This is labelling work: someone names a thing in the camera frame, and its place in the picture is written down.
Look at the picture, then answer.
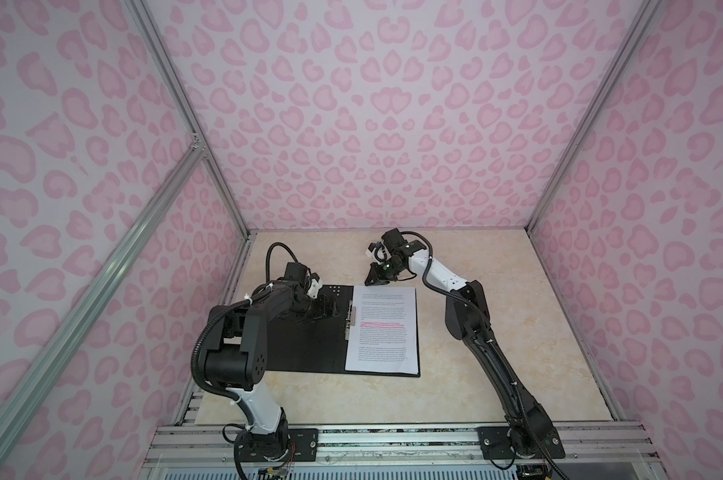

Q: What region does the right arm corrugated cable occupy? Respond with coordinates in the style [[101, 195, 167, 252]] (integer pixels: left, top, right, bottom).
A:
[[399, 230, 489, 313]]

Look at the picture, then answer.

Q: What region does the silver folder clip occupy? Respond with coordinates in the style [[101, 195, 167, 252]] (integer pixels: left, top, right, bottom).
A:
[[344, 302, 356, 342]]

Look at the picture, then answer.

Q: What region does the aluminium corner post left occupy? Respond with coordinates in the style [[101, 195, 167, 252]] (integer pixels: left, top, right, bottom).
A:
[[124, 0, 250, 239]]

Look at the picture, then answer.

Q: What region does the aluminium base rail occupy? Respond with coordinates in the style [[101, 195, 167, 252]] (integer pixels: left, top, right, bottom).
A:
[[139, 421, 667, 479]]

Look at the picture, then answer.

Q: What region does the blue folder with black inside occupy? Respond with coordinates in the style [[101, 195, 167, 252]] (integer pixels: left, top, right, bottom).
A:
[[266, 285, 409, 377]]

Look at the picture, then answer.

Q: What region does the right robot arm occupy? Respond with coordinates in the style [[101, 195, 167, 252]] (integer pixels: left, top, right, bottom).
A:
[[365, 228, 565, 463]]

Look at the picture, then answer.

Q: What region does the aluminium corner post right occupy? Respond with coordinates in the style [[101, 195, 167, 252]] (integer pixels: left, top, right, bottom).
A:
[[525, 0, 667, 238]]

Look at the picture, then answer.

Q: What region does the printed paper sheet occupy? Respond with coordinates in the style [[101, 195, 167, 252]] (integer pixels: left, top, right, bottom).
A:
[[344, 286, 421, 377]]

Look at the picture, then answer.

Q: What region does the aluminium diagonal wall bar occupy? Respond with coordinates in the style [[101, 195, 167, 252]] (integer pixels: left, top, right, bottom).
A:
[[0, 140, 206, 466]]

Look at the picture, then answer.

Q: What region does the aluminium corner post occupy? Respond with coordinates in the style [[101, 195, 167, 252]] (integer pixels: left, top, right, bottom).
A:
[[124, 0, 250, 239], [525, 0, 667, 238]]

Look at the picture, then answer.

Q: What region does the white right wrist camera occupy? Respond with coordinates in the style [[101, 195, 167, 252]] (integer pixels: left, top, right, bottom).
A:
[[367, 241, 387, 263]]

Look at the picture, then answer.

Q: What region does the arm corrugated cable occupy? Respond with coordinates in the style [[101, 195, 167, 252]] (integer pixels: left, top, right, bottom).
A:
[[399, 230, 489, 313], [190, 241, 302, 397]]

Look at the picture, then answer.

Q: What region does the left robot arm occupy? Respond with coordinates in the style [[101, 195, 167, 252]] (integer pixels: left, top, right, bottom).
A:
[[190, 261, 333, 461]]

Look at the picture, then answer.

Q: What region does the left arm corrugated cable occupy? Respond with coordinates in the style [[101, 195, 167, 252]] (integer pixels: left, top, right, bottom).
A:
[[190, 241, 302, 397]]

